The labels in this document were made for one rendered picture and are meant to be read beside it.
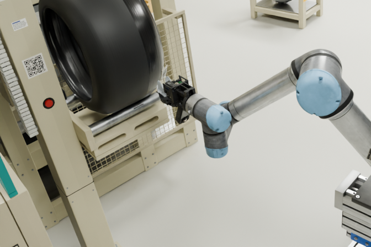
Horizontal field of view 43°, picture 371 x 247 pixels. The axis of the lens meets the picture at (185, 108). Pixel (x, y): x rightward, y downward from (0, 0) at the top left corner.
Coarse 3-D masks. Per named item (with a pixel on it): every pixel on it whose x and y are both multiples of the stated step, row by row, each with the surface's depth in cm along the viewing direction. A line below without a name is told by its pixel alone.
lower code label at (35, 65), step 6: (24, 60) 164; (30, 60) 165; (36, 60) 166; (42, 60) 168; (24, 66) 164; (30, 66) 166; (36, 66) 167; (42, 66) 168; (30, 72) 167; (36, 72) 168; (42, 72) 169
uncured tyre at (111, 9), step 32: (64, 0) 164; (96, 0) 163; (128, 0) 166; (64, 32) 206; (96, 32) 160; (128, 32) 164; (64, 64) 206; (96, 64) 163; (128, 64) 167; (160, 64) 177; (96, 96) 175; (128, 96) 177
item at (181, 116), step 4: (180, 104) 157; (180, 108) 157; (180, 112) 159; (184, 112) 159; (176, 116) 163; (180, 116) 160; (184, 116) 162; (188, 116) 165; (176, 120) 165; (180, 120) 162; (184, 120) 164
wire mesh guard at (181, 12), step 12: (180, 12) 247; (156, 24) 241; (168, 60) 256; (180, 60) 261; (192, 60) 265; (192, 72) 269; (192, 84) 274; (192, 120) 283; (168, 132) 275; (132, 144) 263; (144, 144) 269; (120, 156) 261; (108, 168) 258
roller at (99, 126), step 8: (152, 96) 196; (136, 104) 192; (144, 104) 194; (152, 104) 196; (120, 112) 189; (128, 112) 190; (136, 112) 193; (104, 120) 186; (112, 120) 187; (120, 120) 189; (96, 128) 184; (104, 128) 186
